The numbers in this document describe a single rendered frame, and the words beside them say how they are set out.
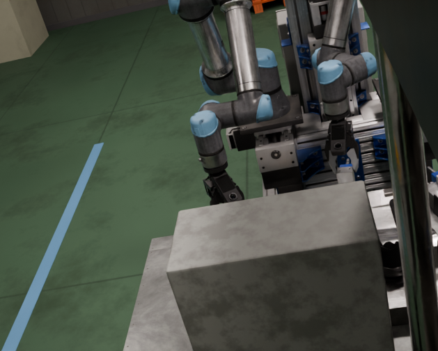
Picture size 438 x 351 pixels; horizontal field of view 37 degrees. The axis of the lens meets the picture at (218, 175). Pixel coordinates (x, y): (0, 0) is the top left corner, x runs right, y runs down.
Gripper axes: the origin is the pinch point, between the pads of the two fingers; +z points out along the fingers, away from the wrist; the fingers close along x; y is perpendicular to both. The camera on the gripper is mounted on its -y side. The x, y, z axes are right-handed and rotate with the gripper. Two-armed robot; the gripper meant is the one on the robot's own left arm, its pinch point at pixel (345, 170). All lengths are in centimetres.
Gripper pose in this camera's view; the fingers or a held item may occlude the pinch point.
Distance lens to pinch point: 207.9
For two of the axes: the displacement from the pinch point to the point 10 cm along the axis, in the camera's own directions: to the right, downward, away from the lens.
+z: 2.3, 8.5, 4.8
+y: 2.3, -5.3, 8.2
